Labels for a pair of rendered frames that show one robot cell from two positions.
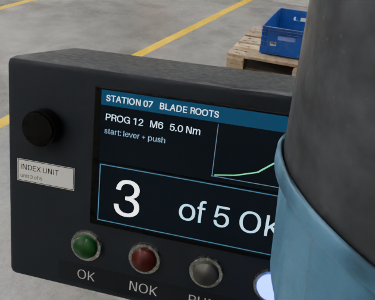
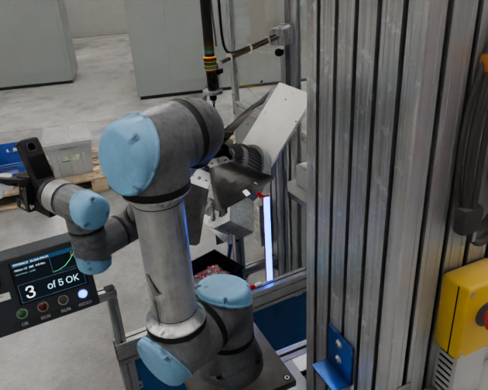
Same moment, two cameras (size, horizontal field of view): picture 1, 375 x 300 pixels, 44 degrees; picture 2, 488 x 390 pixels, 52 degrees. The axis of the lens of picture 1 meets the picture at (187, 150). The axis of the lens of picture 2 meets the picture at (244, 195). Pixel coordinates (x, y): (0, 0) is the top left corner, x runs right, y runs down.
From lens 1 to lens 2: 1.03 m
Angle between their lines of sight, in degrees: 35
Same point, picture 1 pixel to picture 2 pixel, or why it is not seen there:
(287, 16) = not seen: outside the picture
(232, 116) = (52, 254)
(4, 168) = not seen: outside the picture
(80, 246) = (21, 314)
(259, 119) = (60, 251)
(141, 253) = (42, 305)
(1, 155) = not seen: outside the picture
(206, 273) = (63, 299)
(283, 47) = not seen: hidden behind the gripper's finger
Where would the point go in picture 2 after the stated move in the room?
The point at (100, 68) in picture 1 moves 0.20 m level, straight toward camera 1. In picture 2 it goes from (6, 259) to (55, 286)
